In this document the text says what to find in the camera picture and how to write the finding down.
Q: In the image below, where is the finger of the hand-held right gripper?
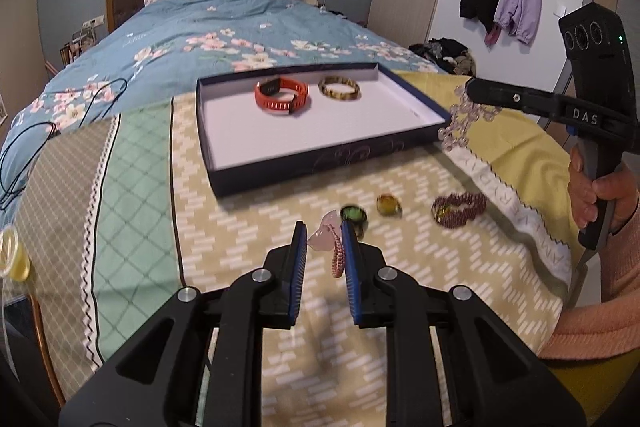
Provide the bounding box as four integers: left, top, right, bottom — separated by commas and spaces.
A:
466, 77, 570, 118

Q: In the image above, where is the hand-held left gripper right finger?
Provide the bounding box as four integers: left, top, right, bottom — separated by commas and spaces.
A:
340, 219, 587, 427

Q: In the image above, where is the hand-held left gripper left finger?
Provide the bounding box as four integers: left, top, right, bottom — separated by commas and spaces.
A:
59, 221, 308, 427

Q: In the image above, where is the pink stone pendant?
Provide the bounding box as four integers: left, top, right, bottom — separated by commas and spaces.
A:
307, 213, 343, 254

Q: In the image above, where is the clear bead bracelet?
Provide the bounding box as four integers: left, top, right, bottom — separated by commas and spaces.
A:
437, 88, 502, 152

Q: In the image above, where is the yellow stone ring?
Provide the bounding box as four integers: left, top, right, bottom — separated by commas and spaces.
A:
376, 194, 403, 218

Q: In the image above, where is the purple beaded bracelet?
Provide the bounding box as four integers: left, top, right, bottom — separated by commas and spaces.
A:
431, 193, 488, 229

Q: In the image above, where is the navy shallow box tray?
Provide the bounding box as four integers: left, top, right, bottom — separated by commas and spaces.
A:
195, 63, 453, 198

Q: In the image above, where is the person's right forearm pink sleeve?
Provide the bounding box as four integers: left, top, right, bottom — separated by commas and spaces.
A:
537, 207, 640, 362

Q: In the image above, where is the person's right hand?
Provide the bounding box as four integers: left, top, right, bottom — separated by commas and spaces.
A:
569, 146, 640, 234

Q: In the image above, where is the patchwork patterned blanket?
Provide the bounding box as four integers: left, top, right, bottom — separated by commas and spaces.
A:
0, 72, 593, 427

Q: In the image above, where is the pile of dark clothes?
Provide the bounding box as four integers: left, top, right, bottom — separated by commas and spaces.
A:
409, 38, 478, 76

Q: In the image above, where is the orange watch band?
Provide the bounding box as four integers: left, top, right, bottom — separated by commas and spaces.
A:
254, 78, 310, 115

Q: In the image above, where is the amber brown bangle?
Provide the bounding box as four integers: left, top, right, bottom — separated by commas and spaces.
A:
318, 76, 362, 102

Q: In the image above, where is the blue floral duvet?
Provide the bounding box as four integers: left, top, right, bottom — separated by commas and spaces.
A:
0, 0, 441, 228

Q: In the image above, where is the yellow round container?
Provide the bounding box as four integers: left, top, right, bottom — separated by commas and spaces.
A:
0, 227, 31, 283

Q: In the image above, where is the dark phone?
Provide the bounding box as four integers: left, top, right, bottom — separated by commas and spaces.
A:
2, 294, 37, 339

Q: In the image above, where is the black charging cable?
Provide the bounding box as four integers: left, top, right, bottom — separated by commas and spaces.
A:
0, 78, 129, 212

